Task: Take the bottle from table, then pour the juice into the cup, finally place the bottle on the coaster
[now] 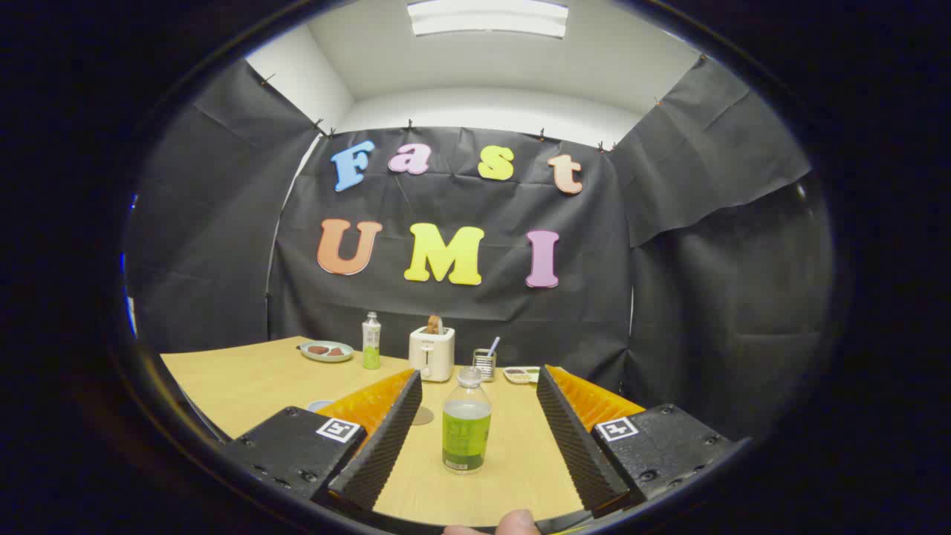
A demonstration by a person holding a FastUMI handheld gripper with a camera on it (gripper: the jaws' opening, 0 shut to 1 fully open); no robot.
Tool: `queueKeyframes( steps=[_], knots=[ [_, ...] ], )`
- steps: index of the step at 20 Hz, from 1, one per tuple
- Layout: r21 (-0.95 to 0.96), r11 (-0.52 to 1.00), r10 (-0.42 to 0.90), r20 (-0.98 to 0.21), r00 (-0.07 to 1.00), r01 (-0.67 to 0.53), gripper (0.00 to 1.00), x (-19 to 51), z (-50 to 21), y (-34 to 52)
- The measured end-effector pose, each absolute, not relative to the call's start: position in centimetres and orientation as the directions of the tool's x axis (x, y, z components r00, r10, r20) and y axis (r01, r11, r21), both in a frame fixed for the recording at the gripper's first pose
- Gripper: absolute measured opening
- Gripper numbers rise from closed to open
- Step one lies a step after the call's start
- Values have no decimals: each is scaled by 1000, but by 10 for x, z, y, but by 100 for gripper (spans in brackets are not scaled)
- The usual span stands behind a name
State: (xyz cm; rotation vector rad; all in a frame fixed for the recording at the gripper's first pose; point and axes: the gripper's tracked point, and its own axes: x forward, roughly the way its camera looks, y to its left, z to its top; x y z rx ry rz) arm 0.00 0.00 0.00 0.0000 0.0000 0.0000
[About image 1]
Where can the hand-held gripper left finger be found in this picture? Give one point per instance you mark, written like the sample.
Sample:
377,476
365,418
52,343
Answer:
383,446

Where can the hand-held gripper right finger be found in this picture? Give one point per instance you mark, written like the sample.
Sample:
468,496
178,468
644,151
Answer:
576,446

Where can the round brown coaster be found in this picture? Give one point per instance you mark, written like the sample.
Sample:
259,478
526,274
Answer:
426,416

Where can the white cup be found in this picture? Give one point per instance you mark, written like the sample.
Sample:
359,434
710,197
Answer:
319,405

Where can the green label juice bottle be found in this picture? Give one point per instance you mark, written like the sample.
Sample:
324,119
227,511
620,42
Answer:
466,438

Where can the small capped green bottle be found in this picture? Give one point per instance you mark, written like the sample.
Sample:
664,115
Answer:
371,357

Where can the white divided dish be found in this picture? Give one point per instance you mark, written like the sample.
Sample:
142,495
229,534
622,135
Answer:
520,375

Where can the cream toaster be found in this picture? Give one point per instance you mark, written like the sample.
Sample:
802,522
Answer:
431,357

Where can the pale green plate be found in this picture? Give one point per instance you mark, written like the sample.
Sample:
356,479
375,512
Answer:
327,357

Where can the white straw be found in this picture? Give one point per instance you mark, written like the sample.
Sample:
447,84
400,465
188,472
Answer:
493,345

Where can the toast slice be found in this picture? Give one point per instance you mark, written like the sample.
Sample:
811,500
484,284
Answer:
435,325

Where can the wooden table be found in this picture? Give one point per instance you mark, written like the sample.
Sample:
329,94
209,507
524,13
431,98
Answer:
245,386

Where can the ceiling light panel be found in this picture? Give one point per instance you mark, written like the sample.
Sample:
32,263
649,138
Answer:
487,18

